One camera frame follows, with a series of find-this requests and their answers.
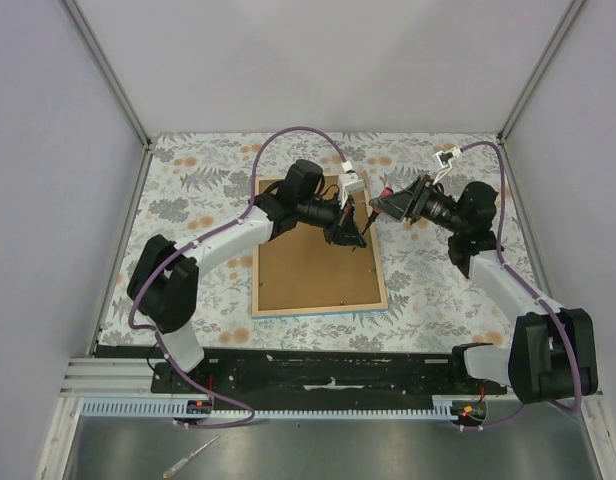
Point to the blue picture frame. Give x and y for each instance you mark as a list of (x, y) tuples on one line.
[(299, 273)]

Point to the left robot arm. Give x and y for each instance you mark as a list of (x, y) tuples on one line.
[(164, 284)]

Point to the light blue cable duct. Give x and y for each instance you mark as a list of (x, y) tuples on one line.
[(197, 407)]

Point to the clear handled screwdriver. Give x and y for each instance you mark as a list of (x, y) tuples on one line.
[(179, 465)]

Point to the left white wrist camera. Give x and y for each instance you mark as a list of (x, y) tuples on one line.
[(349, 182)]

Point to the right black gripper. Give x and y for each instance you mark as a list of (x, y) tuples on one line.
[(409, 202)]

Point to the aluminium corner post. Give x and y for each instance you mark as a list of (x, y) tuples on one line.
[(548, 54), (106, 70)]

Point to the red handled screwdriver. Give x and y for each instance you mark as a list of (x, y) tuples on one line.
[(387, 191)]

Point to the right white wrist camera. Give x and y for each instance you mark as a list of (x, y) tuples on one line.
[(445, 159)]

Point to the aluminium rail bar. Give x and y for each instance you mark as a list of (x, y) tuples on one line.
[(105, 377)]

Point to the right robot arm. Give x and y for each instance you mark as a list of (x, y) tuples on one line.
[(552, 353)]

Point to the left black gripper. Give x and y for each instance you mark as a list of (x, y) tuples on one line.
[(348, 232)]

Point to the left aluminium corner post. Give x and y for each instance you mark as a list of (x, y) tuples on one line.
[(106, 70)]

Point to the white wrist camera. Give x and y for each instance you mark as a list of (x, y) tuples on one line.
[(349, 182), (445, 159)]

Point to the right aluminium corner post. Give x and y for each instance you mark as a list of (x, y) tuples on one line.
[(548, 54)]

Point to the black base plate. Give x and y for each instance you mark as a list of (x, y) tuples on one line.
[(296, 380)]

